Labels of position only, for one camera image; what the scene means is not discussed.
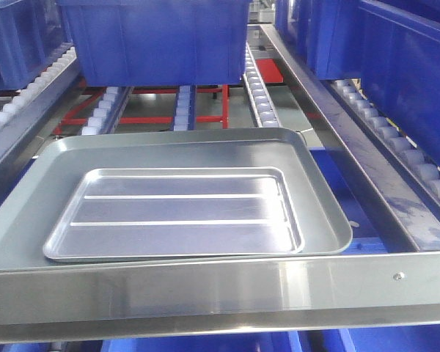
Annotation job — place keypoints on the ribbed silver metal tray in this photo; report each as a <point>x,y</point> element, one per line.
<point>119,214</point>

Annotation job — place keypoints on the right shelf middle roller track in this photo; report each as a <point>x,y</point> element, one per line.
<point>184,118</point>

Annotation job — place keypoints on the shelf roller track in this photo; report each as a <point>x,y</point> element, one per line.
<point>262,107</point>
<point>184,118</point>
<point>23,118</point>
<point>106,116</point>
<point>422,171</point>

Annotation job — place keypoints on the right shelf left roller track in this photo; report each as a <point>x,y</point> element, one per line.
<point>106,116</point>

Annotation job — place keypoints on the large grey flat tray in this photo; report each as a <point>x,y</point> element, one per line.
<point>29,214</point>

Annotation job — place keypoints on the blue bin on shelf centre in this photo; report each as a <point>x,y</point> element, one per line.
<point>158,43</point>

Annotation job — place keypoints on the right shelf steel divider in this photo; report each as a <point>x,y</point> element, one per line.
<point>403,214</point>

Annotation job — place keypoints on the right shelf leftmost roller track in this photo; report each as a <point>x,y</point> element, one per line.
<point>23,118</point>

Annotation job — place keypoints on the right shelf far roller track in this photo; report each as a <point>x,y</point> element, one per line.
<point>422,171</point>

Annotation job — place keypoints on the blue bin shelf right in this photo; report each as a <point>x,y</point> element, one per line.
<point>392,47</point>

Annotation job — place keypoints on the blue bin shelf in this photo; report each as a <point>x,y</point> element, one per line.
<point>392,47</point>
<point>32,37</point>

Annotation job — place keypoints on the blue bin shelf left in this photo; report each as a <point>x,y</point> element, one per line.
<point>32,37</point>

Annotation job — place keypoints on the blue bin lower right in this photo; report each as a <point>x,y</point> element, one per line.
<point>366,239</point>

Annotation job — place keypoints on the red metal floor frame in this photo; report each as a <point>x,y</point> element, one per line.
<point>152,109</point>

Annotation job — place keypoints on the right shelf front steel rail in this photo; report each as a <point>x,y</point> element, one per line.
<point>95,302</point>

